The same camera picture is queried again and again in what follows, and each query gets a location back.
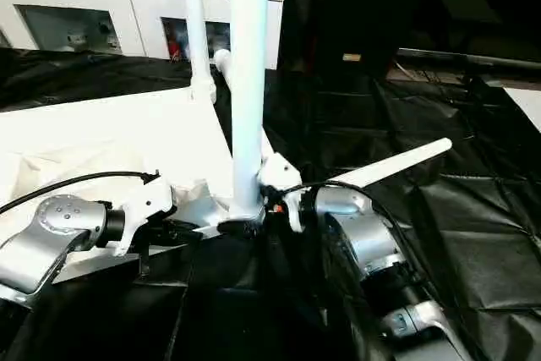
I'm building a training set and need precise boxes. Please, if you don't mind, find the white plastic table leg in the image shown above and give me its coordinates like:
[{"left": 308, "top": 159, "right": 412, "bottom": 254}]
[
  {"left": 227, "top": 0, "right": 273, "bottom": 220},
  {"left": 178, "top": 0, "right": 218, "bottom": 105},
  {"left": 325, "top": 137, "right": 454, "bottom": 191},
  {"left": 213, "top": 48, "right": 276, "bottom": 163}
]

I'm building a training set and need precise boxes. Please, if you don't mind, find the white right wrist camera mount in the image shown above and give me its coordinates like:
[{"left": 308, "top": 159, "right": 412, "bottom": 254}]
[{"left": 258, "top": 152, "right": 315, "bottom": 233}]

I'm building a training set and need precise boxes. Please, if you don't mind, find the black work surface mat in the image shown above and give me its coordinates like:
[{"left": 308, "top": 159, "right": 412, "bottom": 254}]
[{"left": 0, "top": 44, "right": 541, "bottom": 361}]

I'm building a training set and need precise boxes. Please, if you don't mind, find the white plastic table top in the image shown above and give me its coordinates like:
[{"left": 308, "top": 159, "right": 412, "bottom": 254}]
[{"left": 0, "top": 85, "right": 276, "bottom": 286}]

